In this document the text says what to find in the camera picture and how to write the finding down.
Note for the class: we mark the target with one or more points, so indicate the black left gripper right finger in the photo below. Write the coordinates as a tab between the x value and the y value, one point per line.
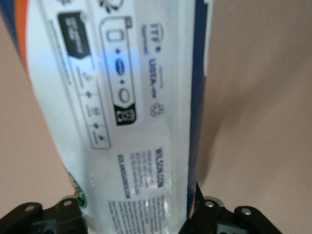
219	219

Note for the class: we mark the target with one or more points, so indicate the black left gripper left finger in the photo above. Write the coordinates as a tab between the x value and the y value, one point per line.
56	219

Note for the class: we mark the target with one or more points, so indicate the white blue tennis ball can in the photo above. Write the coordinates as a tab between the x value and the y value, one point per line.
122	122

